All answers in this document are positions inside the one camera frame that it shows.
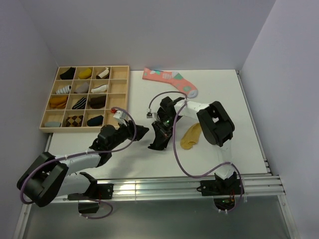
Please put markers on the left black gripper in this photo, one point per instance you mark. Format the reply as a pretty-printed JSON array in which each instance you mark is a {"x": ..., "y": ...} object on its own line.
[{"x": 129, "y": 127}]

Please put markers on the rolled brown white sock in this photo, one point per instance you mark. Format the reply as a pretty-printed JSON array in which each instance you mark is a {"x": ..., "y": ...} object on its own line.
[{"x": 103, "y": 74}]

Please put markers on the rolled dark brown sock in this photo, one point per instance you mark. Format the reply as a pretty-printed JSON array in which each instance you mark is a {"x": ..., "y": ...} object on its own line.
[{"x": 98, "y": 102}]

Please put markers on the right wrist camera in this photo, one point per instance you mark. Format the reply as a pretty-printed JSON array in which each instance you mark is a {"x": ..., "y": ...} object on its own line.
[{"x": 151, "y": 115}]

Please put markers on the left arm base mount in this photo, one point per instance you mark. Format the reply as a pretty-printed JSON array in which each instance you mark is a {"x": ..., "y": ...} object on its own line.
[{"x": 95, "y": 195}]

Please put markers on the wooden compartment tray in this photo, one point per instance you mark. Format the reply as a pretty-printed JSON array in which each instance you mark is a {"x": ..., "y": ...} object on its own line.
[{"x": 117, "y": 96}]

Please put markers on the rolled light blue sock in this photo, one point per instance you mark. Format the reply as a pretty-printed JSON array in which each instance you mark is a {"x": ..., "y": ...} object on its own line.
[{"x": 52, "y": 124}]

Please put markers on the pink patterned sock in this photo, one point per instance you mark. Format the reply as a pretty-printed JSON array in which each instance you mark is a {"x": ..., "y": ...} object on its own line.
[{"x": 173, "y": 78}]

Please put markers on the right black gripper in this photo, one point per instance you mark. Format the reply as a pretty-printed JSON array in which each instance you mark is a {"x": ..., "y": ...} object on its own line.
[{"x": 158, "y": 127}]

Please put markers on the rolled orange sock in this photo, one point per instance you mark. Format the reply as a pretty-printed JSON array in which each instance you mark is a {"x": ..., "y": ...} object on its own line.
[{"x": 58, "y": 102}]

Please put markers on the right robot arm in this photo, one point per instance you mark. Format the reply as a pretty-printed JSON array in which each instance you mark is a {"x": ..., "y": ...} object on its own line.
[{"x": 217, "y": 128}]

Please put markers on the rolled grey sock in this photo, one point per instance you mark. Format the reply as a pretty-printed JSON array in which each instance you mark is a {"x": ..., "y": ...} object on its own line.
[{"x": 82, "y": 89}]

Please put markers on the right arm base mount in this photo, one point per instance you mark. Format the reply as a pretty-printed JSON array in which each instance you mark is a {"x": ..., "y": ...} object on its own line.
[{"x": 228, "y": 188}]

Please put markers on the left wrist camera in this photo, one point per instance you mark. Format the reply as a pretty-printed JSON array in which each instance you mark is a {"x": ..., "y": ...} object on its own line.
[{"x": 119, "y": 115}]

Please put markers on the rolled mustard yellow sock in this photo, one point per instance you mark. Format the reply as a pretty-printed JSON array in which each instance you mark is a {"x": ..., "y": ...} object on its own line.
[{"x": 85, "y": 74}]

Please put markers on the rolled navy sock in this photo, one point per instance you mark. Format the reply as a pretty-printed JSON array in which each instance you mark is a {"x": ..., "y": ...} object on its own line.
[{"x": 95, "y": 121}]

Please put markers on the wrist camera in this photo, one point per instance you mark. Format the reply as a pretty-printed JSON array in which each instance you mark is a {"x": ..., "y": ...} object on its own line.
[
  {"x": 151, "y": 115},
  {"x": 119, "y": 115}
]

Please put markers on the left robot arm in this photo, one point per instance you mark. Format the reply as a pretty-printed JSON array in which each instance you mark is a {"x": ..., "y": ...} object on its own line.
[{"x": 52, "y": 176}]

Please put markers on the rolled black white striped sock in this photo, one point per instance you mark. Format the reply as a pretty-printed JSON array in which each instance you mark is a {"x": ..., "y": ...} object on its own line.
[{"x": 80, "y": 104}]

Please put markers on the rolled brown argyle sock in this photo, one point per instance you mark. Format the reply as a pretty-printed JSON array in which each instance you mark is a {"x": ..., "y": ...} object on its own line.
[{"x": 74, "y": 121}]

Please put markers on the tan yellow sock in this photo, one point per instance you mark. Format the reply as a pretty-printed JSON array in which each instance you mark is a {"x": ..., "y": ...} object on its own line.
[{"x": 191, "y": 137}]

